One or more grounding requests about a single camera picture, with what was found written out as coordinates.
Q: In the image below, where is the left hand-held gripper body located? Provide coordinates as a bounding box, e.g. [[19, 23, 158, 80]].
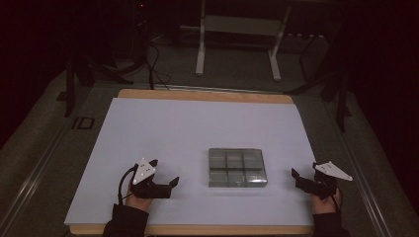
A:
[[129, 157, 173, 199]]

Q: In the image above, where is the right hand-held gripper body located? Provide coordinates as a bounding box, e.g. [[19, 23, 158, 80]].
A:
[[297, 160, 354, 200]]

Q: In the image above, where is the clear plastic compartment box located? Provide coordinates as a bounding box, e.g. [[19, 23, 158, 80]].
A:
[[208, 147, 269, 189]]

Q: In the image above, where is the person's right hand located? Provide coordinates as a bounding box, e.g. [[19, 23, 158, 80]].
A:
[[310, 189, 342, 215]]

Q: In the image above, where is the person's left hand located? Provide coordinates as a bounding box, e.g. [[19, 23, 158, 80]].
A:
[[125, 192, 154, 212]]

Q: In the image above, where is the white table mat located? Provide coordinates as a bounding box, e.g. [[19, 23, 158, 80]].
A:
[[63, 97, 316, 227]]

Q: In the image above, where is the black metal stand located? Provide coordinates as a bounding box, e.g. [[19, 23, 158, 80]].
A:
[[286, 33, 353, 133], [63, 53, 134, 119]]

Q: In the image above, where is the white metal stand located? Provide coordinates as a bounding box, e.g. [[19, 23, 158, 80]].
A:
[[195, 0, 293, 83]]

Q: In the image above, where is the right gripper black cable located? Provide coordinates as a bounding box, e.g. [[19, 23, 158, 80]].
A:
[[331, 187, 344, 212]]

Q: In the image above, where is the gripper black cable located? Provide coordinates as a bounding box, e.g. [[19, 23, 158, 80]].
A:
[[331, 187, 344, 212], [117, 163, 138, 205]]

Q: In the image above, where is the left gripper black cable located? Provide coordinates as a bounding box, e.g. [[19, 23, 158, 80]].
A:
[[117, 163, 138, 205]]

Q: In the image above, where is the metal floor rail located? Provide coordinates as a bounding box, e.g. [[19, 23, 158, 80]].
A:
[[324, 98, 394, 237], [0, 124, 68, 233]]

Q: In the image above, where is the black floor cable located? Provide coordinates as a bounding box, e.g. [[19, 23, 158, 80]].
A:
[[143, 40, 173, 91]]

